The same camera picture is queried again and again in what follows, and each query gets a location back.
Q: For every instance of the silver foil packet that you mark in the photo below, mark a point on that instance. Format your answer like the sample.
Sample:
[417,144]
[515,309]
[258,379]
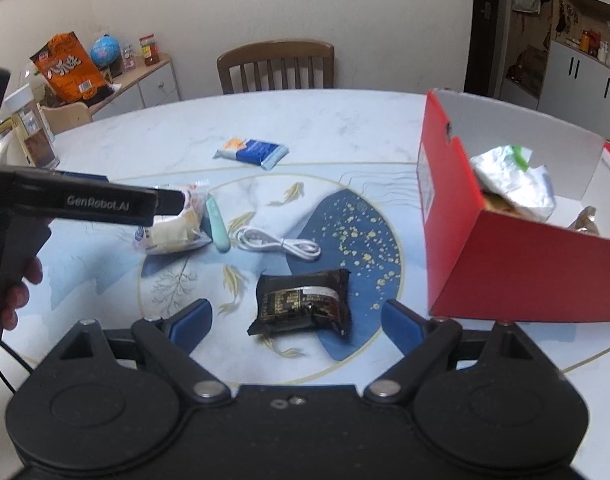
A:
[510,180]

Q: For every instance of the blue tissue pack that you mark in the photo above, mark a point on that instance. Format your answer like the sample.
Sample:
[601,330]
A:
[257,151]

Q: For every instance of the brown wooden chair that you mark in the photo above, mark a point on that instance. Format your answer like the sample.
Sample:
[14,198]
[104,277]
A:
[275,50]

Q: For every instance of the small clear desk ornament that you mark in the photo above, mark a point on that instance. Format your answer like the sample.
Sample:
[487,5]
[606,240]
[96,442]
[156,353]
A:
[130,56]

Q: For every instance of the white bread packet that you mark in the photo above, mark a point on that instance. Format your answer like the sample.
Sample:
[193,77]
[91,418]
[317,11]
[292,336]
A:
[170,235]

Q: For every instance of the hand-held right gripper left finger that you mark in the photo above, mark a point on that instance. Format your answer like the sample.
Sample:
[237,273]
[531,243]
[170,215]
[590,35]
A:
[192,322]

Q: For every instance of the white side cabinet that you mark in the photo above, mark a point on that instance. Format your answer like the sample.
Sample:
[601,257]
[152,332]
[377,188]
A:
[155,85]

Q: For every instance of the teal plastic tool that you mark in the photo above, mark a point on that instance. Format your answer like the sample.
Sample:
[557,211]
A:
[217,227]

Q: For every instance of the blue globe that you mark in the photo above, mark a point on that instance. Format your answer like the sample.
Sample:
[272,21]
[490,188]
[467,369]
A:
[105,50]

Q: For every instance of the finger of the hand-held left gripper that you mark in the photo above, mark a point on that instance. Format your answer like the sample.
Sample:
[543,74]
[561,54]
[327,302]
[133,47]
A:
[167,207]

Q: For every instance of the person's left hand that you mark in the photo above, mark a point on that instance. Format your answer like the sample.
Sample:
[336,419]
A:
[15,300]

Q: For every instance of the dark brown door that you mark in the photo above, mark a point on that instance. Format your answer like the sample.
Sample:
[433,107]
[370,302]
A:
[485,20]

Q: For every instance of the red capped sauce bottle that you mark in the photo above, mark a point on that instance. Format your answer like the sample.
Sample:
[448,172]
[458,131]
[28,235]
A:
[149,50]

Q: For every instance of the dark brown snack packet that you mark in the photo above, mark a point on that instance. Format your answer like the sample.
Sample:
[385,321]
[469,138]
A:
[295,305]

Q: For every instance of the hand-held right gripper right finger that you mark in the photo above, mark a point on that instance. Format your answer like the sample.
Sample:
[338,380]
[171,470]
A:
[402,325]

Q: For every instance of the glass bottle white lid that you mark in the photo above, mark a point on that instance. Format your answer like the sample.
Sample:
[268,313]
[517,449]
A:
[32,130]

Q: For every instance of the white base cabinet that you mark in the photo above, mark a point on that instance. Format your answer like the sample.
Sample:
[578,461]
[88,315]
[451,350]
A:
[575,80]

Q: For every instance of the brown cardboard box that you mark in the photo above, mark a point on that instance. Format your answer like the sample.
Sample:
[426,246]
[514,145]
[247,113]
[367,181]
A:
[535,70]

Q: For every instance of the orange snack bag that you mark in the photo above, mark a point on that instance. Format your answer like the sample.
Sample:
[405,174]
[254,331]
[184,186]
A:
[67,70]

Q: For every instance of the light wooden stand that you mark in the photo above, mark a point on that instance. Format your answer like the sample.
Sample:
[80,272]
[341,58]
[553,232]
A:
[65,116]

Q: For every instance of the marble patterned desktop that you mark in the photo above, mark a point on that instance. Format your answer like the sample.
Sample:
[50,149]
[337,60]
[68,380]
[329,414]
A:
[135,135]

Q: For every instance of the red cardboard box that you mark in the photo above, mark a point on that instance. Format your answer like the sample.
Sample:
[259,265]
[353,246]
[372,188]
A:
[485,270]

